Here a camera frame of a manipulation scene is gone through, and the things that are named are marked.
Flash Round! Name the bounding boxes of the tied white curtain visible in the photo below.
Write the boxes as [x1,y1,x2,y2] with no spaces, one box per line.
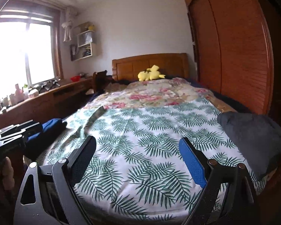
[62,6,77,42]

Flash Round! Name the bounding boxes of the white wall shelf unit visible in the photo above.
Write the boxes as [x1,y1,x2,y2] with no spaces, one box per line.
[70,22,96,62]

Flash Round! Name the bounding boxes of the black zip jacket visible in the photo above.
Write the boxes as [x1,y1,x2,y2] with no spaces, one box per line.
[217,112,281,180]

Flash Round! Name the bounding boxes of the person's left hand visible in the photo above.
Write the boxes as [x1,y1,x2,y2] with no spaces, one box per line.
[0,157,15,191]

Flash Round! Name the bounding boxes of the folded blue garment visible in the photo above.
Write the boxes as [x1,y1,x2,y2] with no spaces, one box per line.
[24,118,67,161]

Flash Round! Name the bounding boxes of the wooden louvred wardrobe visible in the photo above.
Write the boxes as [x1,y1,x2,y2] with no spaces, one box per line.
[185,0,281,126]

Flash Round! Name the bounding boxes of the yellow plush toy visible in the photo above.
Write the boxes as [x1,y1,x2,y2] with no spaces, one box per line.
[138,65,165,81]

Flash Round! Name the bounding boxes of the floral quilt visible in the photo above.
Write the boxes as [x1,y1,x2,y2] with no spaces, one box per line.
[84,77,235,113]

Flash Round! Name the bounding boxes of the red bowl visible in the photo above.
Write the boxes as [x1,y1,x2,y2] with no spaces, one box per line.
[70,75,81,82]

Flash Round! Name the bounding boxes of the long wooden desk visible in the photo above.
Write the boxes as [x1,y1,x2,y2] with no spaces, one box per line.
[0,77,92,129]

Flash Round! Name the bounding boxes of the wooden headboard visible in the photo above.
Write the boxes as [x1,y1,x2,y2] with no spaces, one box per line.
[112,53,190,81]

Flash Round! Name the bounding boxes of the pink bottle on desk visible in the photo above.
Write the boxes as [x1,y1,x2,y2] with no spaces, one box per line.
[14,84,24,103]

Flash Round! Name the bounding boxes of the palm leaf print bedsheet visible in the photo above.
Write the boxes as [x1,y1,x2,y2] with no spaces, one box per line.
[36,96,268,224]

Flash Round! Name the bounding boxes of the window with wooden frame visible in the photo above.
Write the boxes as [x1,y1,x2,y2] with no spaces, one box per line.
[0,1,64,97]

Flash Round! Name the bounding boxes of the dark wooden chair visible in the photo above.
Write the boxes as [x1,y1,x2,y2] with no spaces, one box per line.
[92,70,109,93]

